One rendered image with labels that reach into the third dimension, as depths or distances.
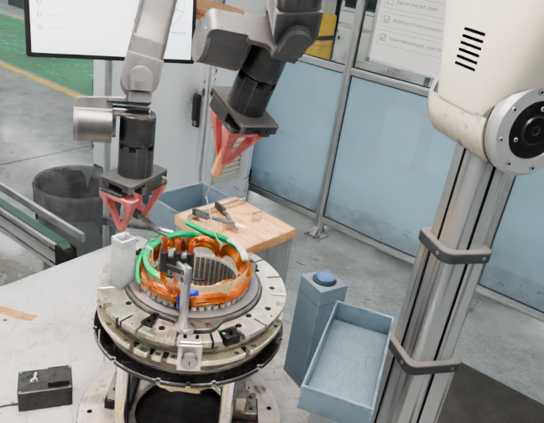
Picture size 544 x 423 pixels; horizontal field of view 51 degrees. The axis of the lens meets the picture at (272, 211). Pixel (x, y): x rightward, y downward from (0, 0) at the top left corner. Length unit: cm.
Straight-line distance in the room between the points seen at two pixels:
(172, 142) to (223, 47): 269
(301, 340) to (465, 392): 156
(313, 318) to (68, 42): 115
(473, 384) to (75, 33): 212
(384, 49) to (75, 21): 177
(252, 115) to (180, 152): 259
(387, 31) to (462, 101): 217
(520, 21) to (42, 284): 122
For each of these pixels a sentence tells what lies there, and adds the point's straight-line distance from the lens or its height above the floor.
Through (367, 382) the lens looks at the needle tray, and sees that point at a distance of 97.
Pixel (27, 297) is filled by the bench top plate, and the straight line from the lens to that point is 153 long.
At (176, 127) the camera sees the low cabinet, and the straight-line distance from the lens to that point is 338.
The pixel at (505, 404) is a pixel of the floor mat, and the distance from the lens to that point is 275.
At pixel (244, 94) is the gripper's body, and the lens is 80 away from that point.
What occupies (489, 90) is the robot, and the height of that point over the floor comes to 148.
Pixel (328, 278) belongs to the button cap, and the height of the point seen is 104.
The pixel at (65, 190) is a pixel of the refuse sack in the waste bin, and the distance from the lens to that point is 287.
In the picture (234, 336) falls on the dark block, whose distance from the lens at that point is 89.
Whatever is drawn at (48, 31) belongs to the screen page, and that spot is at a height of 131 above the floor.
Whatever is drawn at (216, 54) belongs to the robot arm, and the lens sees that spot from 75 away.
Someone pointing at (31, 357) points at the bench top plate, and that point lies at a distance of 135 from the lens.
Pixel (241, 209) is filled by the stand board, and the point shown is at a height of 106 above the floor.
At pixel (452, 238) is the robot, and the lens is 110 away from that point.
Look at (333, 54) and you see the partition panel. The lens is 336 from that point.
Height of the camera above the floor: 164
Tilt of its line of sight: 25 degrees down
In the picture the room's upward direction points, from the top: 9 degrees clockwise
